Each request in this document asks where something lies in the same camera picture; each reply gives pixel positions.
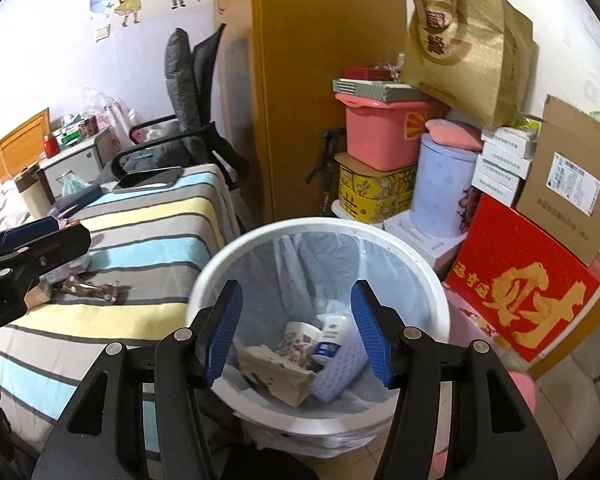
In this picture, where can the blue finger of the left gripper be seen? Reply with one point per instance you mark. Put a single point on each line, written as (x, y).
(28, 232)
(52, 250)

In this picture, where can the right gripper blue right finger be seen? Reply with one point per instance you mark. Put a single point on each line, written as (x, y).
(372, 321)

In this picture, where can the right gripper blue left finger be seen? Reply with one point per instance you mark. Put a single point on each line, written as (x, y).
(219, 330)

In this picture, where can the white blue medicine bottle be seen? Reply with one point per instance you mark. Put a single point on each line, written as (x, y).
(334, 332)

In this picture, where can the white paper cup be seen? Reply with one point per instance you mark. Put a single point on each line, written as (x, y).
(286, 381)

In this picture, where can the white trash bin with liner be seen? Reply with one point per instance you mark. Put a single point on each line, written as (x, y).
(299, 271)

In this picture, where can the pink blanket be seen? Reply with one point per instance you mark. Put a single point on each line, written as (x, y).
(13, 210)

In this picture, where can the dark blue case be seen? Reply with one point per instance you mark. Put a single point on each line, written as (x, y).
(65, 206)

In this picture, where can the beige brown lidded cup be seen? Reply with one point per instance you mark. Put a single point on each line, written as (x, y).
(32, 191)

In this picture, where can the striped bed sheet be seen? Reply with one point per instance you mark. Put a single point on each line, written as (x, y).
(153, 245)

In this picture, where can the wooden headboard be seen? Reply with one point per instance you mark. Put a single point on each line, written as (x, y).
(24, 145)

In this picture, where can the white bedside cabinet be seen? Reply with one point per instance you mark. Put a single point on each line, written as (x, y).
(85, 160)

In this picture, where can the black tablet on bed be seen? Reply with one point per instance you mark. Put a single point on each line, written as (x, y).
(154, 178)

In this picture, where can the yellow patterned box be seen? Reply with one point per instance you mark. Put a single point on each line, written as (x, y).
(372, 196)

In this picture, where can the red gift box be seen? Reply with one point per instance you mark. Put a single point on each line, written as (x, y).
(526, 285)

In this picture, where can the grey cushioned office chair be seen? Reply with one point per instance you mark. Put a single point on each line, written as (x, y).
(188, 136)

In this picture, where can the light blue round container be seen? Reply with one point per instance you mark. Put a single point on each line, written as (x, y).
(443, 201)

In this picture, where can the pink plastic storage box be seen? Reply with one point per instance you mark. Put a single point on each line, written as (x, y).
(386, 136)

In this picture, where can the stack of white boxes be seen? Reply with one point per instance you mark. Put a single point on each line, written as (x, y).
(504, 163)

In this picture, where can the striped flat gift box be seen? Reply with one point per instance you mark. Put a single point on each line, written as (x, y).
(382, 91)

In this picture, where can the brown cardboard box with label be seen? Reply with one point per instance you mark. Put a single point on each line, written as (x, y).
(562, 191)

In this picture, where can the gold paper gift bag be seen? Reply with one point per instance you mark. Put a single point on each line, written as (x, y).
(474, 56)

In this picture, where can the wooden wardrobe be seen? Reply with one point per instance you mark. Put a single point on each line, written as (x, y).
(276, 65)

